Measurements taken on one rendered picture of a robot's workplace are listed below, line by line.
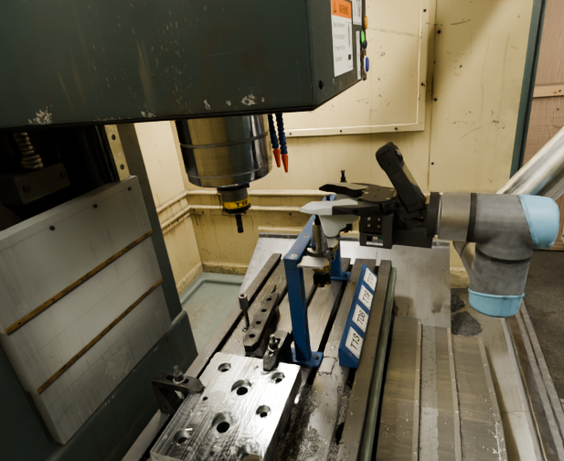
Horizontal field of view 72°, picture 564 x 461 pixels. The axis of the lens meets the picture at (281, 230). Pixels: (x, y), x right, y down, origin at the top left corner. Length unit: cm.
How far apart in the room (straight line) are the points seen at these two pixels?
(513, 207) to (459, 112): 106
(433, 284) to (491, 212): 110
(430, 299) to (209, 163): 120
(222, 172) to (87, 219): 48
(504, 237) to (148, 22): 57
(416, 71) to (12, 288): 141
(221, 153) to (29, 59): 33
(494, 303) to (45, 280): 87
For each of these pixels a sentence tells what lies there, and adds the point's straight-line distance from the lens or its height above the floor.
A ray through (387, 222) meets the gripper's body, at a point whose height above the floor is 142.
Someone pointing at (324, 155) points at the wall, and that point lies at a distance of 173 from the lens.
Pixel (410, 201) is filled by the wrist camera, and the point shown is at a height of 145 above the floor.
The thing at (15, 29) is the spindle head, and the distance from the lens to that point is 78.
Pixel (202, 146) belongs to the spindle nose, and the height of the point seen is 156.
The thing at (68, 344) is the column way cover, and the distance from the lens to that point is 107.
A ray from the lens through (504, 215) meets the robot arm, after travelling 62.
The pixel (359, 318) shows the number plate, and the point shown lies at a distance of 121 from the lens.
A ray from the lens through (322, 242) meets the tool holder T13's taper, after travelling 96.
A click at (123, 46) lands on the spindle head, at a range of 64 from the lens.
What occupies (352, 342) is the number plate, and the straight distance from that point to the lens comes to 112.
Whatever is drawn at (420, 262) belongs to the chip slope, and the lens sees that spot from 176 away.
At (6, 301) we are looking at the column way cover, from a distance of 94.
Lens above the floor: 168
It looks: 24 degrees down
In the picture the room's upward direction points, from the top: 7 degrees counter-clockwise
